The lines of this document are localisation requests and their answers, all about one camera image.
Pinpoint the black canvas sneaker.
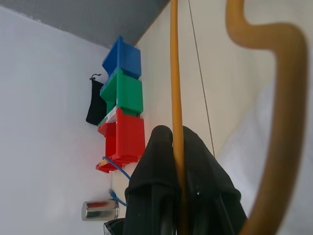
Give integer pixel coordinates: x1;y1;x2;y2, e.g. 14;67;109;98
103;218;128;235

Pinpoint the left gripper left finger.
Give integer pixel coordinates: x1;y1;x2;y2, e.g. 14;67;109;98
124;124;183;235

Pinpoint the red plastic bin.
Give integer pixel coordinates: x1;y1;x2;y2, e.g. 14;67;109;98
95;107;146;174

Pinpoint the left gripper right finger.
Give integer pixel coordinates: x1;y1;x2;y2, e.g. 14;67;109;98
182;125;248;235

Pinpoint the yellow wire hanger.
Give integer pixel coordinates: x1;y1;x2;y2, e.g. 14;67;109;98
169;0;310;235

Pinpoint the blue cable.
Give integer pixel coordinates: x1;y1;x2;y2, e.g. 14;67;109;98
102;156;132;207

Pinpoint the blue plastic bin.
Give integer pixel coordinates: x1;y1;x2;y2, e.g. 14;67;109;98
101;35;142;79

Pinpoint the green plastic bin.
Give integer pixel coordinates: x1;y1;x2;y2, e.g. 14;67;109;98
99;68;144;116

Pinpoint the shiny metal cylinder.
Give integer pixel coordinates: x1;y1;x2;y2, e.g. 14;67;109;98
81;199;120;222

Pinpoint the black drawstring pouch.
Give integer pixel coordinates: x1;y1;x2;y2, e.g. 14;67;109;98
85;73;109;127

